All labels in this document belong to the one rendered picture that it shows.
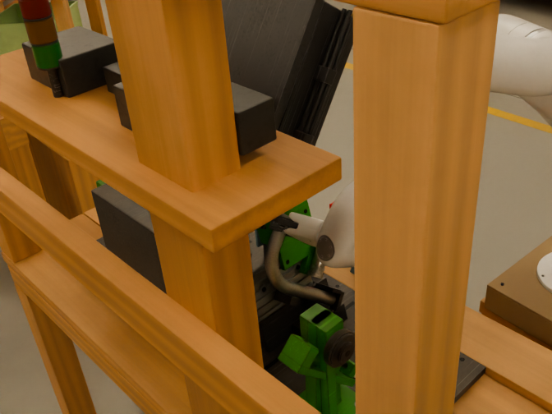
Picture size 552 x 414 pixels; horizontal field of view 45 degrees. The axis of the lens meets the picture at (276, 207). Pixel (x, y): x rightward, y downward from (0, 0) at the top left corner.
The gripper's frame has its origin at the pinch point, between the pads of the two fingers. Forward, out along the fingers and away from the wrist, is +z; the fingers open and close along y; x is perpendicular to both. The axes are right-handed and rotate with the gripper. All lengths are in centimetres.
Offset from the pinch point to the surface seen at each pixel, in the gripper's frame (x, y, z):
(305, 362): 24.3, 5.4, -24.6
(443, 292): 9, 37, -68
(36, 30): -14, 61, 10
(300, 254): 3.8, -10.2, 2.7
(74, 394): 70, -25, 100
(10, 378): 84, -30, 161
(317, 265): 4.9, -13.8, -0.3
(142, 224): 10.5, 23.7, 15.9
